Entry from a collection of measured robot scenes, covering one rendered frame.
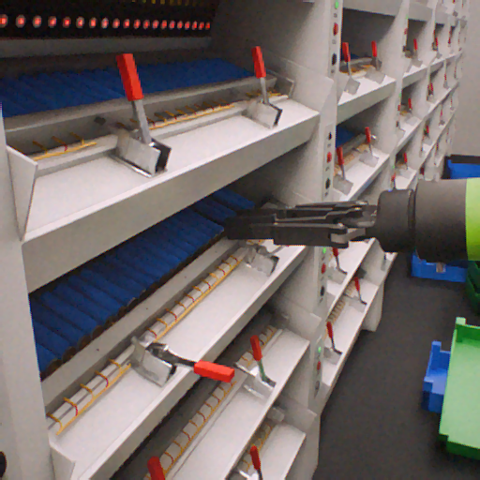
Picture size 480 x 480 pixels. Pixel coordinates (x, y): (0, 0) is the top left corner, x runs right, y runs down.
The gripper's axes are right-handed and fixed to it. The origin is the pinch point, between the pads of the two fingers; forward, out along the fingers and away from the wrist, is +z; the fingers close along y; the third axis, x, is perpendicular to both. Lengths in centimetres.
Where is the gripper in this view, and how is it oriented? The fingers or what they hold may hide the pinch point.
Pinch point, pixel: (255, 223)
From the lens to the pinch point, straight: 74.0
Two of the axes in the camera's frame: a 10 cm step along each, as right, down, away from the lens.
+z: -9.1, 0.1, 4.2
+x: -1.4, -9.5, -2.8
